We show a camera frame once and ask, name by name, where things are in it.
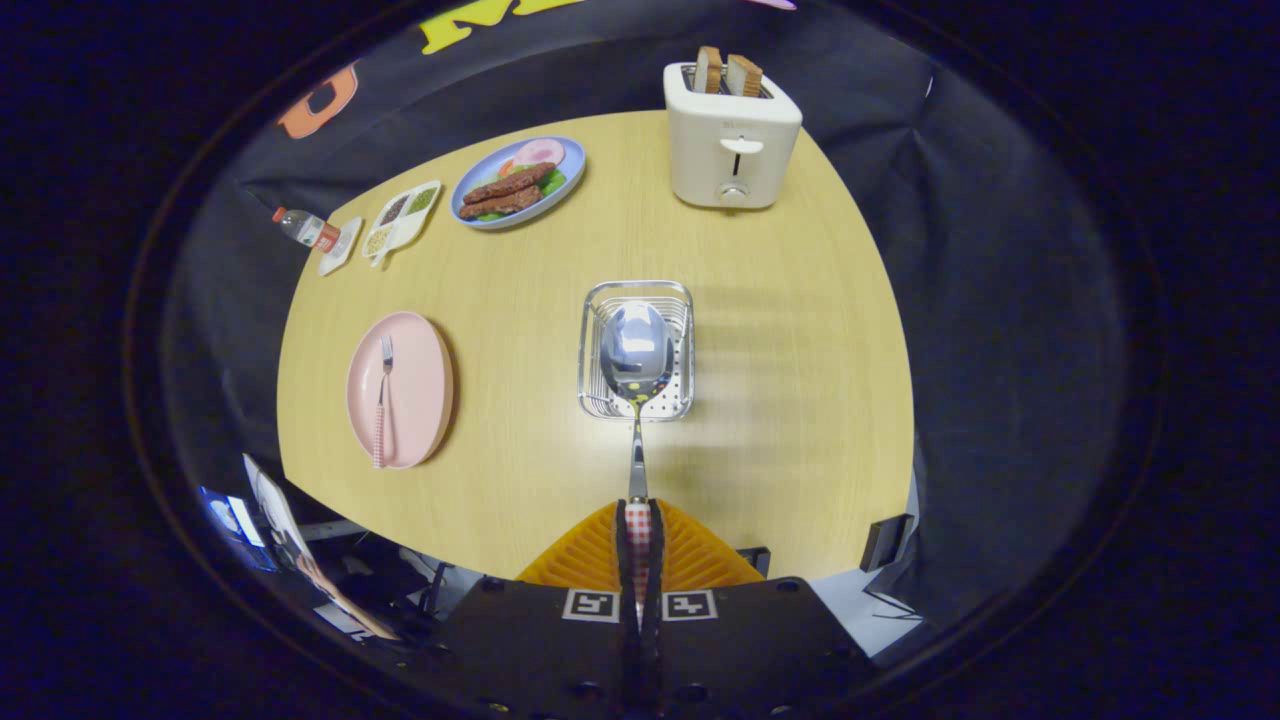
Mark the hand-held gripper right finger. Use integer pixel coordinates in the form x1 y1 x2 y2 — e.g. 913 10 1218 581
640 498 881 720

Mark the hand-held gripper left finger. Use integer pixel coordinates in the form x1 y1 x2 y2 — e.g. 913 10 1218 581
415 500 641 720

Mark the spoon with checked handle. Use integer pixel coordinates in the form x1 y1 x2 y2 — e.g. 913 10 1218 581
599 300 677 631

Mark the fork with checked handle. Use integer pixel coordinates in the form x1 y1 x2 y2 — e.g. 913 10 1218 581
372 335 395 470

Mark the pink round plate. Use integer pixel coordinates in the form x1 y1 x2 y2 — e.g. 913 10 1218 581
346 311 455 470

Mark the brown meat strip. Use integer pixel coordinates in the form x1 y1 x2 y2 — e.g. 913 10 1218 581
463 163 557 205
458 184 543 221

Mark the blue lit screen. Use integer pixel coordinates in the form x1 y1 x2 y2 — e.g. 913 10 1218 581
200 487 266 571

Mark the white divided condiment tray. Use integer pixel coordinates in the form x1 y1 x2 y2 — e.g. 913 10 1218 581
361 180 442 269

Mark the blue oval plate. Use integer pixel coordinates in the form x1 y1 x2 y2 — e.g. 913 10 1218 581
450 136 587 231

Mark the small white square dish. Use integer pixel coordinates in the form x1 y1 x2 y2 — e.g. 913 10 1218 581
318 216 365 277

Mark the white toaster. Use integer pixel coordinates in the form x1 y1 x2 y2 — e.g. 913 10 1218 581
663 62 803 210

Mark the small red label bottle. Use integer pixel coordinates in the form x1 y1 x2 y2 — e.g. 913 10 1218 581
272 207 343 255

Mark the metal wire basket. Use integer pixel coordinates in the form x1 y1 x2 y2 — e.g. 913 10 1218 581
577 280 696 423

